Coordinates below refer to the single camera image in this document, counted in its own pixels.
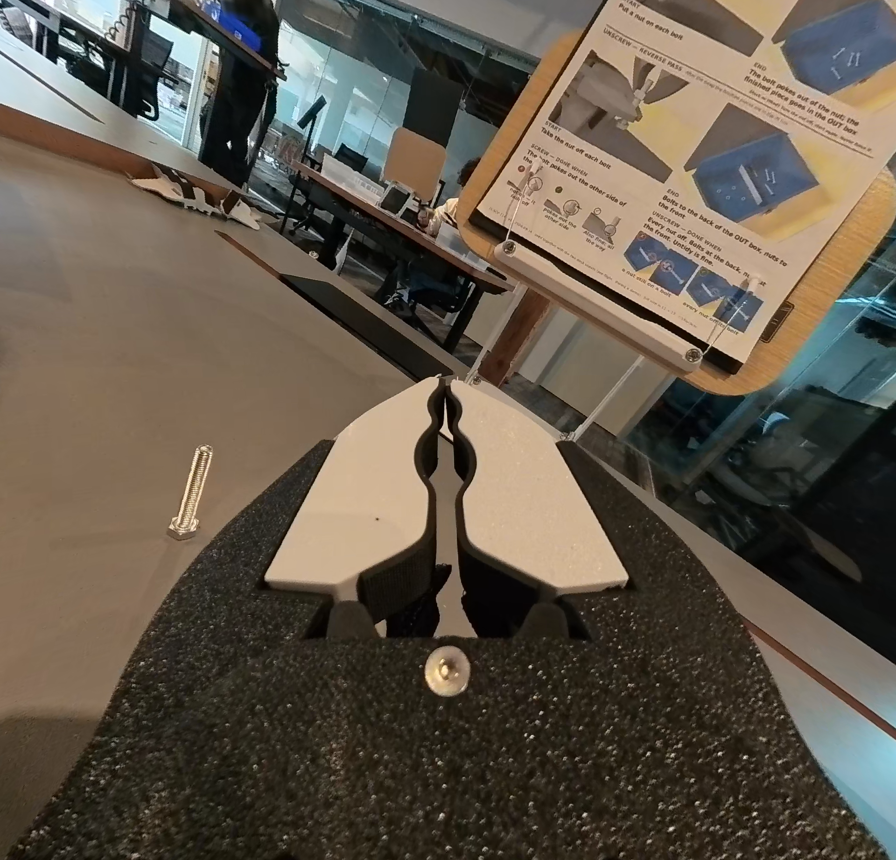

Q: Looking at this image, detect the black office chair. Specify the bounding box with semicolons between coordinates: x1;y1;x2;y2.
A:
108;30;176;122

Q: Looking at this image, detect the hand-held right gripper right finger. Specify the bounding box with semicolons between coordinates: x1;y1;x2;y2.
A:
447;381;630;599

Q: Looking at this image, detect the wooden display board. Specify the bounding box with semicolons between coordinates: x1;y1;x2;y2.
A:
458;30;896;399

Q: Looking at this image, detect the black partition panel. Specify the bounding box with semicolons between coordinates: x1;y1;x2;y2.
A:
406;69;466;150

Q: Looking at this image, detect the white clip bar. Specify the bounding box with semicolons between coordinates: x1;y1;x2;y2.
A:
493;239;703;372

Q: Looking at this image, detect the printed instruction sheet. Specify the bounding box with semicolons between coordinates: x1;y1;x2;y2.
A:
476;0;896;367

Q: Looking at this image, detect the torn cardboard piece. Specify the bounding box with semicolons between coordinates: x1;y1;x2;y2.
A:
126;162;263;229

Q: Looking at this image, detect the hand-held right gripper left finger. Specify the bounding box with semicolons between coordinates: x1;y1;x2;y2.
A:
265;377;449;600

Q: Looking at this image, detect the blue storage bin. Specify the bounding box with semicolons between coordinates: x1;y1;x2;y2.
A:
199;0;247;43

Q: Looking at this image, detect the black mat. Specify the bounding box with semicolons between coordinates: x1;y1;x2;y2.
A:
280;272;449;385

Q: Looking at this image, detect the black monitor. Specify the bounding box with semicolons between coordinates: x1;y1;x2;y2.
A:
297;97;326;154

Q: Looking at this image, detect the tall standing desk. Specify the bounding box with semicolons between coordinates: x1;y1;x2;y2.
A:
91;0;288;189

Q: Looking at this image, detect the silver hex bolt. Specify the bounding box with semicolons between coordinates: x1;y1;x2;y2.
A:
167;443;214;542

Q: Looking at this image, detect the dark wooden desk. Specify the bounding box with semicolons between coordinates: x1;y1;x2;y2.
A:
290;160;515;357

